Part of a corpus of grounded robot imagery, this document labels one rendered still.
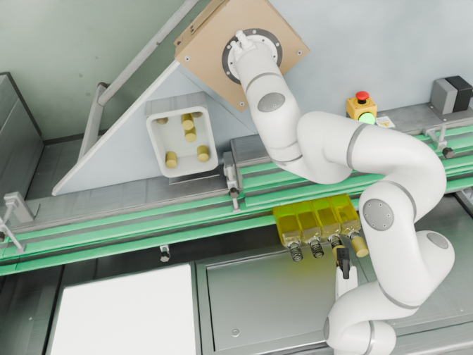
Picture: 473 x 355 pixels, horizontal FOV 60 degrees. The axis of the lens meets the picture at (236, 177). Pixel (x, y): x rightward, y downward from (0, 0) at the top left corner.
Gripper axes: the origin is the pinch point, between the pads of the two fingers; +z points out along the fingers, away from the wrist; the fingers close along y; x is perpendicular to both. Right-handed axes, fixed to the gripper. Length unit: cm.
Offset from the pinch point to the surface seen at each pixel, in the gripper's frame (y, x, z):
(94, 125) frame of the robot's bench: 7, 92, 59
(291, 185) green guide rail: 6.3, 13.7, 22.5
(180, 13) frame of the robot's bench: 39, 55, 86
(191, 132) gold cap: 25, 42, 26
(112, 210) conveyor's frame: 6, 68, 13
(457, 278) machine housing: -16.1, -33.1, 6.0
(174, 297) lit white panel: -11.7, 48.2, -5.7
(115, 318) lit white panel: -12, 64, -13
